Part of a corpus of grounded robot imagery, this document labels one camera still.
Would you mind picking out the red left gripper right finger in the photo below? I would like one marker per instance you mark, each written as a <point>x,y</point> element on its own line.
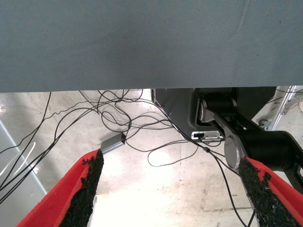
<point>272,196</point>

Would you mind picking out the grey metal adapter box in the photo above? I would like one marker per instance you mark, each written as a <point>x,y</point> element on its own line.
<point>112,143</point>

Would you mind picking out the aluminium profile frame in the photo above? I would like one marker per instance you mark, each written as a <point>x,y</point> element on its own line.
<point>284,104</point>

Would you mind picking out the dark grey robot chassis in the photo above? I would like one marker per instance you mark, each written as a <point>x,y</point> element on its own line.
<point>180,106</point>

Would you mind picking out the white connector panel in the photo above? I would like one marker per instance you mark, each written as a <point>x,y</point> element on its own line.
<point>208,136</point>

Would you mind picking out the dark table cloth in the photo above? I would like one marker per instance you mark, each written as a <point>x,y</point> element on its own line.
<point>142,42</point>

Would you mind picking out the grey caster wheel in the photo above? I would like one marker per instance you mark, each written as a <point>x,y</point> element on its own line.
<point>265,123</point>

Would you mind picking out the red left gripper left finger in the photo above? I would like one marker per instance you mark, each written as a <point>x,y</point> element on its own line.
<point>59,196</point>

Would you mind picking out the white furniture leg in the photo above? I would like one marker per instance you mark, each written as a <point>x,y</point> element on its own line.
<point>94,208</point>

